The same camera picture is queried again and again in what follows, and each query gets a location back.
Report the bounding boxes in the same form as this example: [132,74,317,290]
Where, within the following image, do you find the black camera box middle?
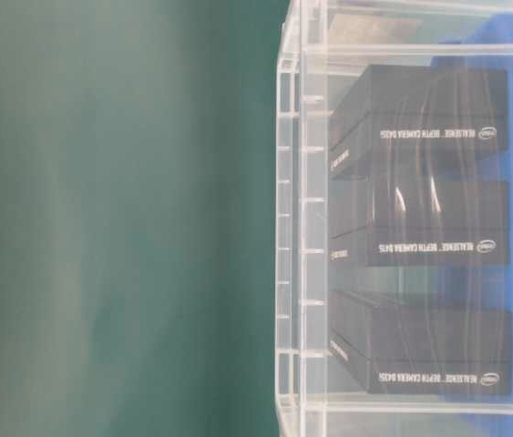
[328,175,509,267]

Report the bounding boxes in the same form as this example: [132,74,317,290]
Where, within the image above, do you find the black camera box bottom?
[328,290,513,398]

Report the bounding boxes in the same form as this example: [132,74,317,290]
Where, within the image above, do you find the black camera box top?
[328,65,508,178]

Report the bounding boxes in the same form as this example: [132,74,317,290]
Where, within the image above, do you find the green table mat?
[0,1,288,436]

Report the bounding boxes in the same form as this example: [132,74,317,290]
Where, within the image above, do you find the black camera box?
[328,175,509,267]
[328,290,513,398]
[328,65,508,178]

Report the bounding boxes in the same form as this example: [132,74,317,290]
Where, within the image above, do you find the clear plastic storage box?
[274,1,513,436]

